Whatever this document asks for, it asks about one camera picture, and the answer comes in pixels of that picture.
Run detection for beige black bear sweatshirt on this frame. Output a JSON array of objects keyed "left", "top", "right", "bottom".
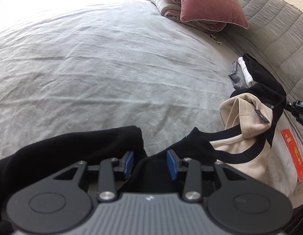
[{"left": 0, "top": 83, "right": 292, "bottom": 234}]

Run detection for folded black garment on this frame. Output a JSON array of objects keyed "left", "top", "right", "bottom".
[{"left": 243, "top": 53, "right": 286, "bottom": 98}]

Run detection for red booklet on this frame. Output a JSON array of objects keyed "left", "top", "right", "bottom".
[{"left": 281, "top": 129, "right": 303, "bottom": 183}]

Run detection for folded white garment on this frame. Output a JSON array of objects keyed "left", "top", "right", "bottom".
[{"left": 238, "top": 57, "right": 255, "bottom": 87}]

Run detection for folded grey sweater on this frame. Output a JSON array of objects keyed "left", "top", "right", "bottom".
[{"left": 229, "top": 61, "right": 248, "bottom": 90}]

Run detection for grey quilted headboard cover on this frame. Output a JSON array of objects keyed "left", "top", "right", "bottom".
[{"left": 215, "top": 0, "right": 303, "bottom": 102}]

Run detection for pink velvet pillow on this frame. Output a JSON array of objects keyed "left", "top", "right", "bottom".
[{"left": 180, "top": 0, "right": 249, "bottom": 29}]

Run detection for folded grey pink quilt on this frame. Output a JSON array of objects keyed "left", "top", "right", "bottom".
[{"left": 151, "top": 0, "right": 226, "bottom": 33}]

